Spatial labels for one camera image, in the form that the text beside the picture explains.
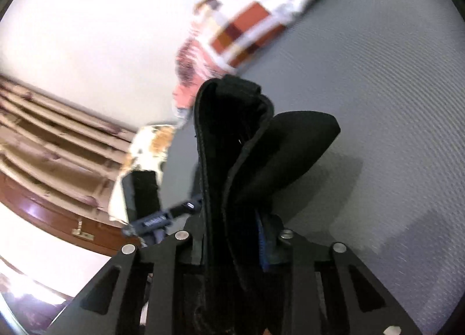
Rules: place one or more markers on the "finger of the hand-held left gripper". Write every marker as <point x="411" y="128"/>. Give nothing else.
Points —
<point x="181" y="208"/>

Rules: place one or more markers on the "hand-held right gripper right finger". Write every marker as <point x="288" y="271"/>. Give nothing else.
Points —
<point x="263" y="244"/>

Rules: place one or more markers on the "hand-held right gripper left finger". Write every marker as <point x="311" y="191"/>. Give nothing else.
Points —
<point x="192" y="248"/>

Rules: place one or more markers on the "black pants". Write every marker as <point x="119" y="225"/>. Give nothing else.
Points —
<point x="225" y="139"/>

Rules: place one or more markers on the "orange white patterned cloth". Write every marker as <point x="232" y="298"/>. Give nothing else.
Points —
<point x="152" y="142"/>

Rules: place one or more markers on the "brass latch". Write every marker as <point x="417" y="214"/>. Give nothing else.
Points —
<point x="81" y="233"/>

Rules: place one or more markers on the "brown wooden door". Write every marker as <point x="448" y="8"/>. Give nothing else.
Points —
<point x="47" y="218"/>

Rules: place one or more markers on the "beige slatted panel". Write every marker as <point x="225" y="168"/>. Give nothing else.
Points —
<point x="54" y="139"/>

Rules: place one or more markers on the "grey textured blanket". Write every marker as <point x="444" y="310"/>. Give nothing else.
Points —
<point x="381" y="102"/>

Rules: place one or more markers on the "plaid blanket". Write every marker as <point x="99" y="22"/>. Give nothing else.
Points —
<point x="247" y="30"/>

